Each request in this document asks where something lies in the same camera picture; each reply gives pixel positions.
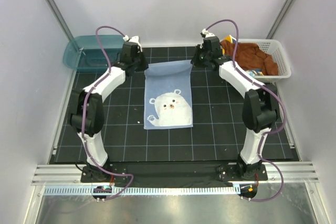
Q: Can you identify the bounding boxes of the blue bear towel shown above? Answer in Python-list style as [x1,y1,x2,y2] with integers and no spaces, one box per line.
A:
[144,60,193,130]

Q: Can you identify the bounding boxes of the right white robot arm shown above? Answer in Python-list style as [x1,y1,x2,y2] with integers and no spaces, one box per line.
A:
[191,36,280,180]

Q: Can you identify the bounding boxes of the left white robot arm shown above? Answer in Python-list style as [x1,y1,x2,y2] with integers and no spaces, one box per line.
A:
[69,36,148,182]

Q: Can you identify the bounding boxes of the brown towel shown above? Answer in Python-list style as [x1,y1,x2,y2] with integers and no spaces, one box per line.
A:
[235,42,279,76]

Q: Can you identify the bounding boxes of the colourful patterned towel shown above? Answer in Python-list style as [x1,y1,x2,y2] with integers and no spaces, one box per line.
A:
[220,35,263,76]

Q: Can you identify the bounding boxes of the teal plastic tub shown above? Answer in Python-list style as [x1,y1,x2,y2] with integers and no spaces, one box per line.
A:
[63,35,124,72]

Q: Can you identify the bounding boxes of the white plastic basket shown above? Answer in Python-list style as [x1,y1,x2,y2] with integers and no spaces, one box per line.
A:
[239,39,291,82]

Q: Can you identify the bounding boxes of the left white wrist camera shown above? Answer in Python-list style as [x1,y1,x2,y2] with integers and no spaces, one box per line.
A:
[123,35,142,51]

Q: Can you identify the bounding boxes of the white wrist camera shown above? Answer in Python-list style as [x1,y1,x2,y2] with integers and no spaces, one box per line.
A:
[200,28,216,40]
[123,35,142,51]

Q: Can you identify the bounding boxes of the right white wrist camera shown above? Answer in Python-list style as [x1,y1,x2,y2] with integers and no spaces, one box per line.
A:
[200,28,216,40]

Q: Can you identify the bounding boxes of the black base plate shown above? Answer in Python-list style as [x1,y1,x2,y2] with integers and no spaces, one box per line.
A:
[80,161,268,188]

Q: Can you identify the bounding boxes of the right aluminium corner post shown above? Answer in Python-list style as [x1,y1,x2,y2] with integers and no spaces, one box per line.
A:
[266,0,295,39]

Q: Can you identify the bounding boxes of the aluminium corner post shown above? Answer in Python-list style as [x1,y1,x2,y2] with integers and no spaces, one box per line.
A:
[266,0,295,39]
[45,0,74,40]

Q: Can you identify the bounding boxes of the left aluminium corner post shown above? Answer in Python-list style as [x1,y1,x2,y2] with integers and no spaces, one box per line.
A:
[45,0,74,40]

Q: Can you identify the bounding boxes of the white slotted cable duct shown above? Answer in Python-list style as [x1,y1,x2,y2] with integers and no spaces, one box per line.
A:
[44,185,240,197]

